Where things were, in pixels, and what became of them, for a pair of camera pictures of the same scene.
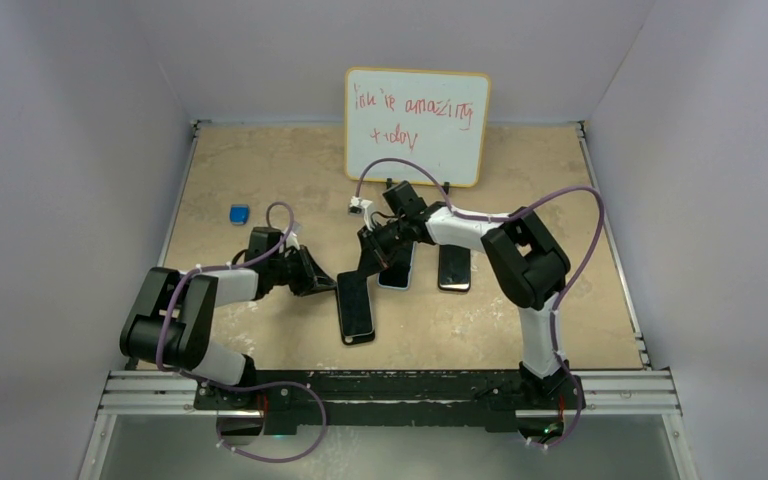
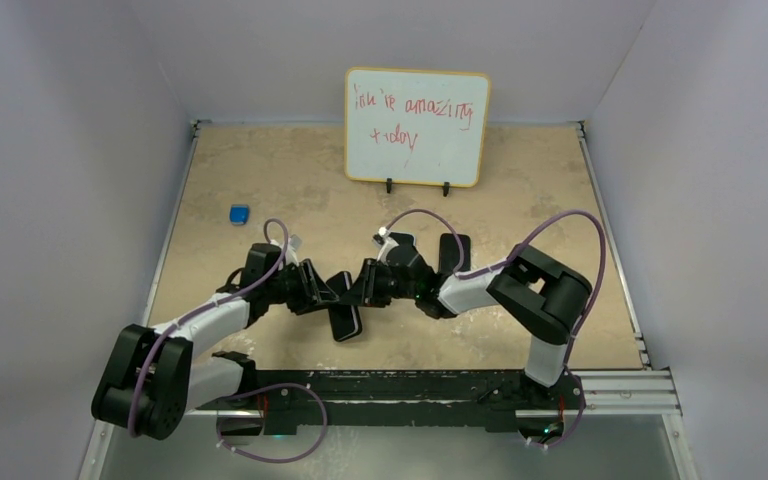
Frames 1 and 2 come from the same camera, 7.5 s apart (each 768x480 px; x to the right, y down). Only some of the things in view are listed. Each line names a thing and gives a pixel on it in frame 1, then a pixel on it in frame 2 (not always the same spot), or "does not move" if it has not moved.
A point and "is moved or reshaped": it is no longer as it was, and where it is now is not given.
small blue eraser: x=239 y=214 does not move
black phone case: x=354 y=308 is moved or reshaped
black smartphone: x=354 y=304 is moved or reshaped
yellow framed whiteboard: x=436 y=120 does not move
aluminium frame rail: x=629 y=393 does not move
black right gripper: x=373 y=257 to x=361 y=292
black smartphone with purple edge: x=454 y=268 does not move
